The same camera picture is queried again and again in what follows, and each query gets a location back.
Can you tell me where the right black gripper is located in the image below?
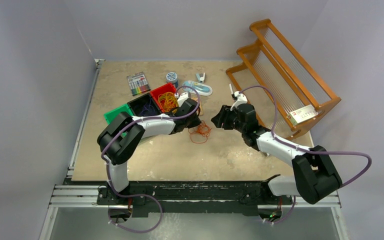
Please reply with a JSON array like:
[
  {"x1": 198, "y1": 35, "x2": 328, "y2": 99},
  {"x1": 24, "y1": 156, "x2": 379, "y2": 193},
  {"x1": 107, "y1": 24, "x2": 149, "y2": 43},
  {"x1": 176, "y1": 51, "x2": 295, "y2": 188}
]
[{"x1": 211, "y1": 105, "x2": 247, "y2": 134}]

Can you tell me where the orange cable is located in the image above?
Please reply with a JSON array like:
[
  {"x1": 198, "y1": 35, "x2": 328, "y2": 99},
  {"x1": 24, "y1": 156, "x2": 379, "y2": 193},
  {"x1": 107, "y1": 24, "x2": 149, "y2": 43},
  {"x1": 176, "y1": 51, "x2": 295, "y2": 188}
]
[{"x1": 188, "y1": 119, "x2": 213, "y2": 145}]

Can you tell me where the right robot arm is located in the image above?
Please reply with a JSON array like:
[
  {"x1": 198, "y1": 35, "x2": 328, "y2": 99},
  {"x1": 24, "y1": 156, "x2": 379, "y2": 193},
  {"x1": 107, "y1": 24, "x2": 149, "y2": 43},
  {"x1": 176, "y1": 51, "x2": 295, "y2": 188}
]
[{"x1": 211, "y1": 103, "x2": 343, "y2": 205}]

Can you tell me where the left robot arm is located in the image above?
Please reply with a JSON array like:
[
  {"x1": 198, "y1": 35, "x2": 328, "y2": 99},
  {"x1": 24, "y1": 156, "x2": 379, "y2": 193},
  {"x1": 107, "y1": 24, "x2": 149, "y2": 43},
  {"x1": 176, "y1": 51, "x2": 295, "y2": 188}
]
[{"x1": 97, "y1": 98, "x2": 201, "y2": 205}]

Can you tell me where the orange spiral notebook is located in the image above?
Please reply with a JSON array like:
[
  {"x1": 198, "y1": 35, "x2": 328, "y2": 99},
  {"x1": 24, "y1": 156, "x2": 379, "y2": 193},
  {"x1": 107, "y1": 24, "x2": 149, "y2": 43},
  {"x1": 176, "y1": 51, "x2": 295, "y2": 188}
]
[{"x1": 196, "y1": 101, "x2": 204, "y2": 116}]

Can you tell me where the blue correction tape package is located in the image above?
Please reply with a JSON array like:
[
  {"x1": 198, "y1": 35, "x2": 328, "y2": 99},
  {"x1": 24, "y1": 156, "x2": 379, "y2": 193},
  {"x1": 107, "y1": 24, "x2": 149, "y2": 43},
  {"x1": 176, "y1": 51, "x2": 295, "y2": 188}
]
[{"x1": 181, "y1": 80, "x2": 213, "y2": 97}]

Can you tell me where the red plastic bin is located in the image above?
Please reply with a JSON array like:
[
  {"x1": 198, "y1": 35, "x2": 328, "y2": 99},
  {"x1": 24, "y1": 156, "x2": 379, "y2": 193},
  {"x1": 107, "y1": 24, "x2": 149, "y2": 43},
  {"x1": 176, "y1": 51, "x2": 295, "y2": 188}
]
[{"x1": 150, "y1": 83, "x2": 178, "y2": 114}]

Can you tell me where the white orange pen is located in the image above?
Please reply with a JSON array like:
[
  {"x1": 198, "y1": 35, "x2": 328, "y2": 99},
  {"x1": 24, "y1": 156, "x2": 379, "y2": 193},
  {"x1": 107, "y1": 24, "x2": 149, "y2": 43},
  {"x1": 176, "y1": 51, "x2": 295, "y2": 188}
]
[{"x1": 229, "y1": 83, "x2": 235, "y2": 98}]

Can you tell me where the small round tin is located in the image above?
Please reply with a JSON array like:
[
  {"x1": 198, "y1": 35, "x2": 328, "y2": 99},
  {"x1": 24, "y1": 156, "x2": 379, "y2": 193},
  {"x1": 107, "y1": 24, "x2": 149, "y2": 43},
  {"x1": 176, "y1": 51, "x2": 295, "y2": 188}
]
[{"x1": 165, "y1": 71, "x2": 179, "y2": 88}]

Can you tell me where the black plastic bin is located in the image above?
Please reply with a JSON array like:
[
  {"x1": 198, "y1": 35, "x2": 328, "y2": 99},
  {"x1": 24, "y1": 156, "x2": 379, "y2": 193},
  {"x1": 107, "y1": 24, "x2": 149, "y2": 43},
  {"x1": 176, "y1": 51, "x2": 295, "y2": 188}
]
[{"x1": 127, "y1": 93, "x2": 161, "y2": 117}]

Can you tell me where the marker pen pack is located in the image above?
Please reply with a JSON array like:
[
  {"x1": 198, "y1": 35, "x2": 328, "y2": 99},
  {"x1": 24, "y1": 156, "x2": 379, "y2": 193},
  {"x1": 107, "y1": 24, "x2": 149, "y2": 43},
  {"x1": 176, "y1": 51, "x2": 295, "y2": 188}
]
[{"x1": 126, "y1": 71, "x2": 151, "y2": 96}]

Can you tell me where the wooden rack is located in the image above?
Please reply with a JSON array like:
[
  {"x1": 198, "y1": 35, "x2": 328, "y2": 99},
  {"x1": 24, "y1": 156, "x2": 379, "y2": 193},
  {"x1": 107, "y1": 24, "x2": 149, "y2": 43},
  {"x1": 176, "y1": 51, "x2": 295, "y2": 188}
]
[{"x1": 226, "y1": 19, "x2": 341, "y2": 140}]

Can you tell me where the white small box on rack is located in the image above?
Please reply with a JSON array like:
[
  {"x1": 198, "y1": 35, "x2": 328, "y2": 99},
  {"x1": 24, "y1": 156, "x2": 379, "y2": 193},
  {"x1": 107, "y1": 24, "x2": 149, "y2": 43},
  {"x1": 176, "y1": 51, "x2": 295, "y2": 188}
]
[{"x1": 287, "y1": 105, "x2": 319, "y2": 126}]

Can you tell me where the green plastic bin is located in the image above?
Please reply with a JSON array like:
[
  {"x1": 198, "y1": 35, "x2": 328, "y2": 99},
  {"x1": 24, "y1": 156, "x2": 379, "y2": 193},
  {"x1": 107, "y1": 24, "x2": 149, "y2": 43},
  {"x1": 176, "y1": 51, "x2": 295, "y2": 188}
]
[{"x1": 103, "y1": 103, "x2": 134, "y2": 124}]

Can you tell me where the coiled yellow cable in bin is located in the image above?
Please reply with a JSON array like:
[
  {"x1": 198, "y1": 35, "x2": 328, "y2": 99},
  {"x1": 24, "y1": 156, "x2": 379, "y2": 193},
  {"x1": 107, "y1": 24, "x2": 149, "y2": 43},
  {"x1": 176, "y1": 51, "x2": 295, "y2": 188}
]
[{"x1": 157, "y1": 92, "x2": 180, "y2": 114}]

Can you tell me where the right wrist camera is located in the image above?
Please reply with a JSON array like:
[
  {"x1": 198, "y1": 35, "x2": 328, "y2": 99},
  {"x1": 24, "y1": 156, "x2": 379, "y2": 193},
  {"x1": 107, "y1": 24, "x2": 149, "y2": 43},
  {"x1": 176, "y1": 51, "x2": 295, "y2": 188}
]
[{"x1": 230, "y1": 91, "x2": 248, "y2": 111}]

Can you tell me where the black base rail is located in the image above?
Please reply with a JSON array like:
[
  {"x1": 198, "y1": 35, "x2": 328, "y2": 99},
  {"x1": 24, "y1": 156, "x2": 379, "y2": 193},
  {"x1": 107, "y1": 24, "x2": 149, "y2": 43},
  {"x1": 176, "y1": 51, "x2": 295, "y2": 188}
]
[{"x1": 62, "y1": 178, "x2": 299, "y2": 219}]

